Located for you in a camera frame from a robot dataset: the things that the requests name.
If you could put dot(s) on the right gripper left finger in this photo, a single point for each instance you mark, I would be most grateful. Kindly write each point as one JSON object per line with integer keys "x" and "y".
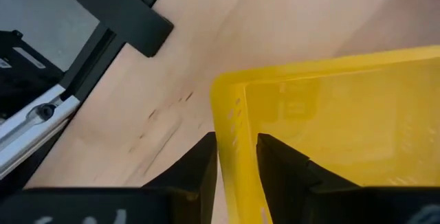
{"x": 196, "y": 176}

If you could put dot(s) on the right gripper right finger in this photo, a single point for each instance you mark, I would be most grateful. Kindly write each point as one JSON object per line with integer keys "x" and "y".
{"x": 285, "y": 176}

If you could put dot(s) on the yellow block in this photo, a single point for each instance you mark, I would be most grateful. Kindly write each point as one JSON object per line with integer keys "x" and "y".
{"x": 343, "y": 121}

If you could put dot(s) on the black box with labels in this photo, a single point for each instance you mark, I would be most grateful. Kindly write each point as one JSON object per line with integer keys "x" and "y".
{"x": 24, "y": 79}

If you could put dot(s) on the silver aluminium rail piece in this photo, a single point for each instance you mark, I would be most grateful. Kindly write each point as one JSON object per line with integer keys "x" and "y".
{"x": 31, "y": 128}

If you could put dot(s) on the black table edge bracket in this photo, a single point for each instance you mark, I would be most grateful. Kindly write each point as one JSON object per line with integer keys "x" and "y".
{"x": 123, "y": 14}

